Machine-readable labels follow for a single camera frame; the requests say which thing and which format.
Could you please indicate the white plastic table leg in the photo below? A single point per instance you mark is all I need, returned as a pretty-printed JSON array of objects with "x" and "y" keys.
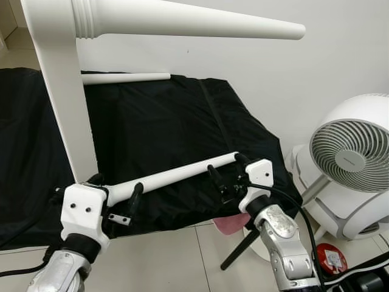
[
  {"x": 182, "y": 21},
  {"x": 170, "y": 175},
  {"x": 124, "y": 78}
]

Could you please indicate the white plastic table top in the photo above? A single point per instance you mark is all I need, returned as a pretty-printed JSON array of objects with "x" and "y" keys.
[{"x": 64, "y": 103}]

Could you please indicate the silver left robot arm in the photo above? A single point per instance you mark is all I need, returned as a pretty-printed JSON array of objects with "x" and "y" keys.
[{"x": 58, "y": 274}]

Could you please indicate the pink stool seat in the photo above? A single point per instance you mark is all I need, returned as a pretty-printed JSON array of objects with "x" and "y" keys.
[{"x": 231, "y": 224}]

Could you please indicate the black tablecloth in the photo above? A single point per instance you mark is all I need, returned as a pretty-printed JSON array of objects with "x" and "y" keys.
[{"x": 170, "y": 140}]

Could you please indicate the black metal strut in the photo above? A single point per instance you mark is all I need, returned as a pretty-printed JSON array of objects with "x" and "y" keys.
[{"x": 240, "y": 249}]

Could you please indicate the white standing fan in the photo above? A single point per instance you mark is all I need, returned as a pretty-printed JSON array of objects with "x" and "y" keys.
[{"x": 349, "y": 158}]

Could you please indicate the red round floor object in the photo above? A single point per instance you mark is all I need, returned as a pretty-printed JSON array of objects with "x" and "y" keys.
[{"x": 331, "y": 258}]

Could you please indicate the black floor equipment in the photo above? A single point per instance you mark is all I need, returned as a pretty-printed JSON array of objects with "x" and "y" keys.
[{"x": 358, "y": 277}]

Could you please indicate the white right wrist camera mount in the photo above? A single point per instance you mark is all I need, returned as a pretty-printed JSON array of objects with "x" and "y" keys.
[{"x": 260, "y": 176}]

